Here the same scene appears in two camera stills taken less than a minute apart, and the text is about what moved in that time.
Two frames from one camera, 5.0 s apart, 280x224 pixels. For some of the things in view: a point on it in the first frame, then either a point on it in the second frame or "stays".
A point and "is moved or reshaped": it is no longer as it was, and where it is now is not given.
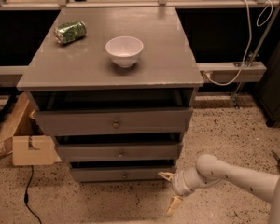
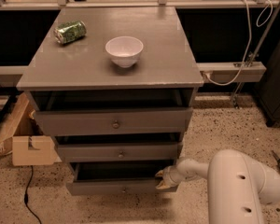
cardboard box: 30,145 stays
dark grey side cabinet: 273,91 stays
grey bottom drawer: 121,175 is moved or reshaped
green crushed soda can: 70,32 stays
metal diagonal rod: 261,38 stays
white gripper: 177,184 → 172,175
